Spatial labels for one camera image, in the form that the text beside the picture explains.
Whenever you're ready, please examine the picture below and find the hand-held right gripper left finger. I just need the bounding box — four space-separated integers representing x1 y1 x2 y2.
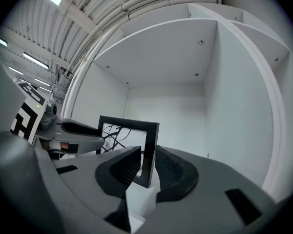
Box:
34 145 143 234

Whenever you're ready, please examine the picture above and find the black picture frame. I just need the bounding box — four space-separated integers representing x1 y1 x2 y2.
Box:
95 115 160 189

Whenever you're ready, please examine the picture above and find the bundle of white ceiling pipes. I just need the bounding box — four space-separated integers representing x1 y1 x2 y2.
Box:
67 0 223 76

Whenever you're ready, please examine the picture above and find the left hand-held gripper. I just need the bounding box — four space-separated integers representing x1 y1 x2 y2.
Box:
10 80 105 160

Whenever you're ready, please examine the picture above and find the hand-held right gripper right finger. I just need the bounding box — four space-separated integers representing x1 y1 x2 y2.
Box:
136 145 285 234

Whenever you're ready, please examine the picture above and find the white shelf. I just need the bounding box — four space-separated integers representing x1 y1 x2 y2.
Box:
61 2 293 204

